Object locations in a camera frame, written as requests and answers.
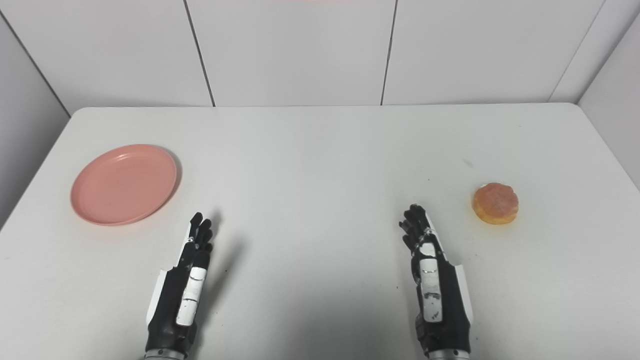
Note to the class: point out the orange cream puff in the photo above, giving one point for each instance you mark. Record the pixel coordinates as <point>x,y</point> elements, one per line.
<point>495,203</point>

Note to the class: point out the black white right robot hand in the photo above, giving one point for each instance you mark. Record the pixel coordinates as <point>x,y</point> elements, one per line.
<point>450,305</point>

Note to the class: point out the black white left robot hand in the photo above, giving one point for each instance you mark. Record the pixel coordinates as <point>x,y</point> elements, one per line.
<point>170,300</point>

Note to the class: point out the pink round plate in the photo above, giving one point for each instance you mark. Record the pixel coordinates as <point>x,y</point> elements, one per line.
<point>124,185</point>

